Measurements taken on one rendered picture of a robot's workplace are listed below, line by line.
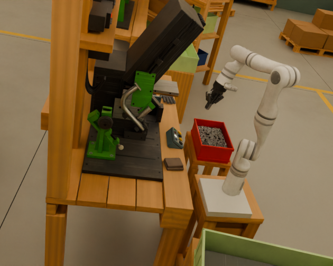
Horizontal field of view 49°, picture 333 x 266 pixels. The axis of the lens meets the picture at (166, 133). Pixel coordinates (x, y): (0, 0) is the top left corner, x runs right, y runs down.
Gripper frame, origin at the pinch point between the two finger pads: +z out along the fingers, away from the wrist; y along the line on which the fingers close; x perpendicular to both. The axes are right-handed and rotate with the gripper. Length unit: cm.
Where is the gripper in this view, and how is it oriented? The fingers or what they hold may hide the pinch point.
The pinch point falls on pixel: (207, 105)
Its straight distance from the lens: 192.2
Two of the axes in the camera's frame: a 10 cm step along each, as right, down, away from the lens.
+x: 5.3, 6.1, -5.9
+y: -7.2, -0.5, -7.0
